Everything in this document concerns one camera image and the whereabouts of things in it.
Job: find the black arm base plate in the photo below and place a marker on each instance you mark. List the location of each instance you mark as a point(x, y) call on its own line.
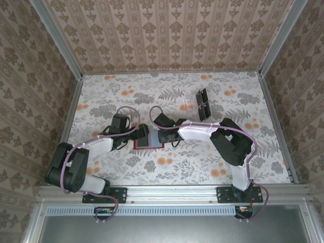
point(120, 195)
point(224, 195)

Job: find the clear acrylic card stand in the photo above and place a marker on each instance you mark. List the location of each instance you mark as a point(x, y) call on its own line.
point(189, 101)

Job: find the red leather card holder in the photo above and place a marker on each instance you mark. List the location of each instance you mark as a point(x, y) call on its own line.
point(154, 140)

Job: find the floral patterned table cover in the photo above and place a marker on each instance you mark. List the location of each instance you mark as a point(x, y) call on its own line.
point(152, 86)

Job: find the aluminium mounting rail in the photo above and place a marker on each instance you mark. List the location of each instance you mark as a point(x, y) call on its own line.
point(172, 193)

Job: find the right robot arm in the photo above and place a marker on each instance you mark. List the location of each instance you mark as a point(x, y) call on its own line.
point(197, 131)

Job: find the grey metal sheet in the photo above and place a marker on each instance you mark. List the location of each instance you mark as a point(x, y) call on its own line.
point(172, 230)

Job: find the black credit card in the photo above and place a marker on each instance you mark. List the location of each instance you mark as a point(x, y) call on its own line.
point(206, 109)
point(142, 142)
point(198, 96)
point(201, 113)
point(203, 93)

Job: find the aluminium frame post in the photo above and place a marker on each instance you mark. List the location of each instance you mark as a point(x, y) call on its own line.
point(57, 38)
point(281, 38)

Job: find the aluminium table side rail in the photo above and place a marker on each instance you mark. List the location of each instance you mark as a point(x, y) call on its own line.
point(72, 108)
point(272, 108)

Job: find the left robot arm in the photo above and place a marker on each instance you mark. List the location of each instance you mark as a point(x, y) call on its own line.
point(98, 145)

